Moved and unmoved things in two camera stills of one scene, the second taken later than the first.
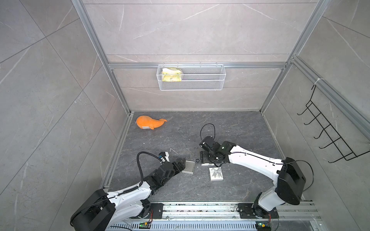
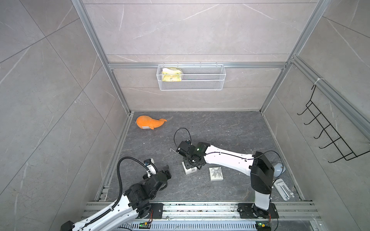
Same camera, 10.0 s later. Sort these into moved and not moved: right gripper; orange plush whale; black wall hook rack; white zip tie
Moved: right gripper
Not moved: orange plush whale; black wall hook rack; white zip tie
